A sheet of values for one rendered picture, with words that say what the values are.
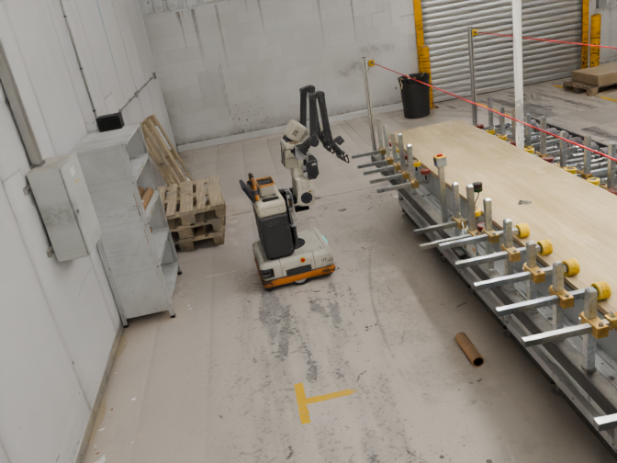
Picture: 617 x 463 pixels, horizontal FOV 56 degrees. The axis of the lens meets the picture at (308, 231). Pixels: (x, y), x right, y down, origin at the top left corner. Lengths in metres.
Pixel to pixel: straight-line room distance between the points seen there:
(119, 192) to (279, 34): 6.68
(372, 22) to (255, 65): 2.25
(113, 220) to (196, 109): 6.38
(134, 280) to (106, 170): 0.96
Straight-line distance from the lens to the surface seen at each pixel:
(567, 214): 3.84
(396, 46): 11.32
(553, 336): 2.58
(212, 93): 10.97
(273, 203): 4.89
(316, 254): 5.09
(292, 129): 4.94
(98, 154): 4.73
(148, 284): 5.05
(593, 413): 3.46
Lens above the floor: 2.40
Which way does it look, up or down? 22 degrees down
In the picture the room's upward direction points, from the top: 10 degrees counter-clockwise
